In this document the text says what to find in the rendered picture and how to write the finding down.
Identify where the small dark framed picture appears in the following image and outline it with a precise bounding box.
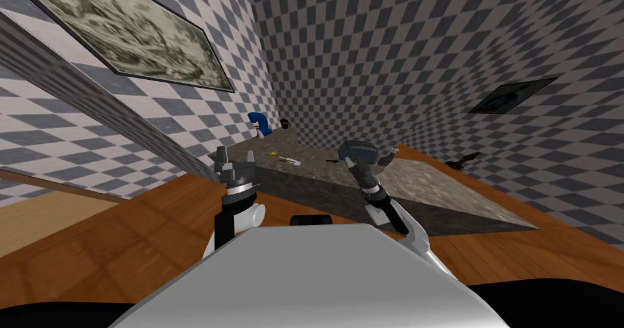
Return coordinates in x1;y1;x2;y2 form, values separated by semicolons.
468;77;559;116

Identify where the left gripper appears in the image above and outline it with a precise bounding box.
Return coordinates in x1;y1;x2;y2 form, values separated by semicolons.
216;146;258;188

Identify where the grey stone table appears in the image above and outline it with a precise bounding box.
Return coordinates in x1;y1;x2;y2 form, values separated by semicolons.
208;127;540;237

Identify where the large pale framed picture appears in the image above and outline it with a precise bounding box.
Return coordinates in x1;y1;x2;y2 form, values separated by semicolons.
9;0;236;94

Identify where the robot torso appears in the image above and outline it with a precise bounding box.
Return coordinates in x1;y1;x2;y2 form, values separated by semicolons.
108;214;511;328

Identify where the blue curved object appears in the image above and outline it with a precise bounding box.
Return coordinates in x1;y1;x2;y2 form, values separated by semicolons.
247;112;272;139

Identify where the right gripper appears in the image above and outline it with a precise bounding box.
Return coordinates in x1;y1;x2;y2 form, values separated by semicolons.
338;140;400;168

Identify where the black object by wall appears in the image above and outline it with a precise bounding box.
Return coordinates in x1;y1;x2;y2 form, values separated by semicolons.
445;152;482;171

